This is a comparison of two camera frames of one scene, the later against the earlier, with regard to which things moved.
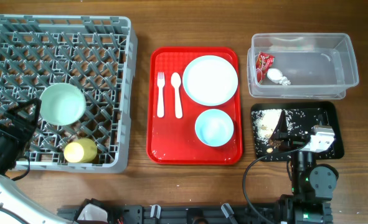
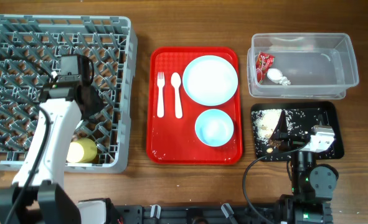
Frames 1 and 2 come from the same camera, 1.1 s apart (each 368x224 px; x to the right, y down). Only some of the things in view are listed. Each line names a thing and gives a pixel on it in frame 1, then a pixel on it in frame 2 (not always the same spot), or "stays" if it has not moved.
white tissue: (276, 75) stays
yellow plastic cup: (82, 150) stays
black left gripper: (28, 128) → (98, 104)
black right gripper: (291, 142) stays
